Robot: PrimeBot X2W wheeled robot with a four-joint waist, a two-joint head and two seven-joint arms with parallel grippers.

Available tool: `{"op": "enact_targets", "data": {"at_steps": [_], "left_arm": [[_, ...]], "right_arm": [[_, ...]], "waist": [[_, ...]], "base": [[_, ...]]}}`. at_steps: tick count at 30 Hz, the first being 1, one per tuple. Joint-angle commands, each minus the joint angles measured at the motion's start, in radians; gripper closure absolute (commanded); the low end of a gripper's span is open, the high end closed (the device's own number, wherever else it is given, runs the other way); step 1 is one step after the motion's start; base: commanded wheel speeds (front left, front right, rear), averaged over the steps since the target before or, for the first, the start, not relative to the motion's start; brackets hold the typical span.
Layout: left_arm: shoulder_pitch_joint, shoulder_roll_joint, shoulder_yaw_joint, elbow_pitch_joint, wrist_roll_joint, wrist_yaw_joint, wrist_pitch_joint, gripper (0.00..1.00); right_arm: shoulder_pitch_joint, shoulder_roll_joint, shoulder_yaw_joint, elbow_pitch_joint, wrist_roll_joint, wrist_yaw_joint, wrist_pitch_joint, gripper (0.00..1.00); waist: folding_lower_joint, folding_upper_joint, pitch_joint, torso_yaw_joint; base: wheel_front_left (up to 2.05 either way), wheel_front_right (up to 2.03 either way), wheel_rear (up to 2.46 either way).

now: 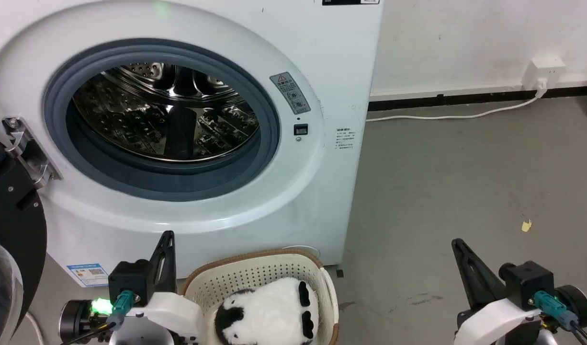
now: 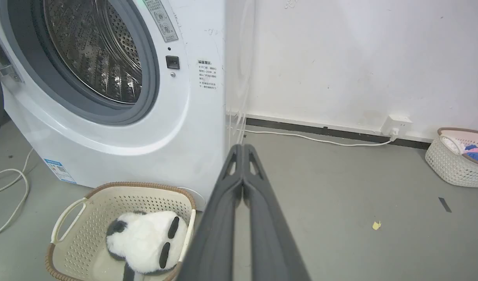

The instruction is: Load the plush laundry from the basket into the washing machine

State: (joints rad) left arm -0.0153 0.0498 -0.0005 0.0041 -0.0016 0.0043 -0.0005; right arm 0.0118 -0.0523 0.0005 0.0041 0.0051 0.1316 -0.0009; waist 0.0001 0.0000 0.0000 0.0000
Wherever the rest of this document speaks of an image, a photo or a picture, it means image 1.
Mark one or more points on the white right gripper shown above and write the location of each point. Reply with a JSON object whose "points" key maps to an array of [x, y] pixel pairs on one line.
{"points": [[494, 323]]}

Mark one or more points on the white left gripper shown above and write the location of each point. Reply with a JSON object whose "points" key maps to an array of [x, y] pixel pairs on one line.
{"points": [[176, 309]]}

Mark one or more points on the white front-load washing machine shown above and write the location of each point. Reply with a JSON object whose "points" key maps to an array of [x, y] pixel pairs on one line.
{"points": [[322, 72]]}

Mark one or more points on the yellow paper scrap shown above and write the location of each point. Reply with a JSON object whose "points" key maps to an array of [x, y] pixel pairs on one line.
{"points": [[526, 225]]}

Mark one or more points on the blue energy label sticker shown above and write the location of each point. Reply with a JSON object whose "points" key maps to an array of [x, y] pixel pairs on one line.
{"points": [[87, 274]]}

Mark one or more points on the cream plastic laundry basket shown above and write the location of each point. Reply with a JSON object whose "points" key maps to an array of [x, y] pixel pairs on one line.
{"points": [[255, 268]]}

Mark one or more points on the black and white panda plush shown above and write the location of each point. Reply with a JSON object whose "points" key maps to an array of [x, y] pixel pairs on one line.
{"points": [[269, 311]]}

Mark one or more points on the grey rubber door gasket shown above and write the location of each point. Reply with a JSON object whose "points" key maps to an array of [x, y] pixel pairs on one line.
{"points": [[255, 158]]}

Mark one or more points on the stainless steel washer drum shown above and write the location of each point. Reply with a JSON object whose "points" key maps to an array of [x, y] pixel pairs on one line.
{"points": [[145, 120]]}

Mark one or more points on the black round washer door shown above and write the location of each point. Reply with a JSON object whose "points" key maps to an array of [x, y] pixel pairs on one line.
{"points": [[16, 225]]}

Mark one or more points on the steel door hinge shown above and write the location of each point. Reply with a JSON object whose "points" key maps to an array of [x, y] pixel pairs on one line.
{"points": [[30, 153]]}

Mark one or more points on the black baseboard strip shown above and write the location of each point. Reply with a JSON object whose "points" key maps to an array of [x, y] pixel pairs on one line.
{"points": [[466, 99]]}

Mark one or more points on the black door latch socket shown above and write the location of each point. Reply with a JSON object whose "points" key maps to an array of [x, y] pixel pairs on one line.
{"points": [[300, 129]]}

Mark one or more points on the small printed text sticker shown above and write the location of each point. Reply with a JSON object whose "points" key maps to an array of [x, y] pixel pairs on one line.
{"points": [[344, 138]]}

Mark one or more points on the grey warning sticker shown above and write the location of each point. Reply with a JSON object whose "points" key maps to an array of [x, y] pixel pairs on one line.
{"points": [[290, 92]]}

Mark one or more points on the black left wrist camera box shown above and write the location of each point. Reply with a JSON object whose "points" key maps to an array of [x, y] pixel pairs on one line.
{"points": [[128, 280]]}

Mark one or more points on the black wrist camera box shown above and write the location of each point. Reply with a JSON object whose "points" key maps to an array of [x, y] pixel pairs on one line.
{"points": [[128, 280], [528, 280]]}

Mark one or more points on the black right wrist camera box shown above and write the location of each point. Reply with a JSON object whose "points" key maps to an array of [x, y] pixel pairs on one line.
{"points": [[528, 280]]}

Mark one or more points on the white wall socket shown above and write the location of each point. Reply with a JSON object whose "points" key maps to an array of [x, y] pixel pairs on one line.
{"points": [[542, 72]]}

